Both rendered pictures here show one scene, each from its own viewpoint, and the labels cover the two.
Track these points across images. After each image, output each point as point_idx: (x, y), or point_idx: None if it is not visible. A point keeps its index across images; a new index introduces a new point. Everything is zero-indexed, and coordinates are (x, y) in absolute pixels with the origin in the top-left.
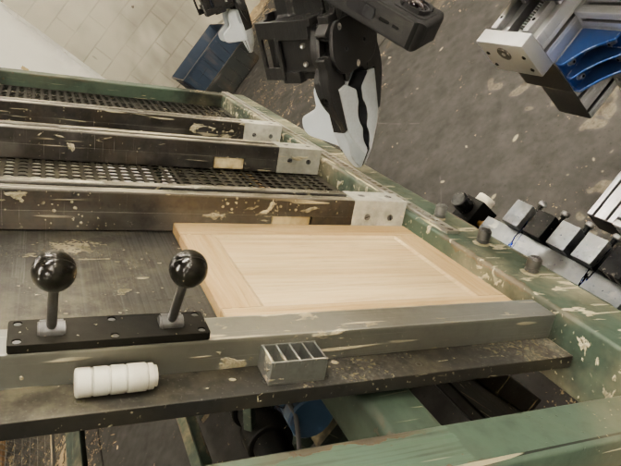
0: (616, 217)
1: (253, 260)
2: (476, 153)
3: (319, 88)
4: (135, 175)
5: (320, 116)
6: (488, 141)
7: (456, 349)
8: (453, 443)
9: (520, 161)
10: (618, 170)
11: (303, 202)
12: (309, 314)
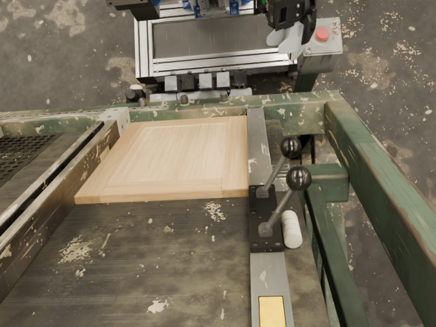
0: (153, 72)
1: (156, 174)
2: (7, 80)
3: (311, 23)
4: None
5: (290, 41)
6: (10, 69)
7: (268, 141)
8: (366, 144)
9: (47, 71)
10: (114, 50)
11: (104, 135)
12: (251, 159)
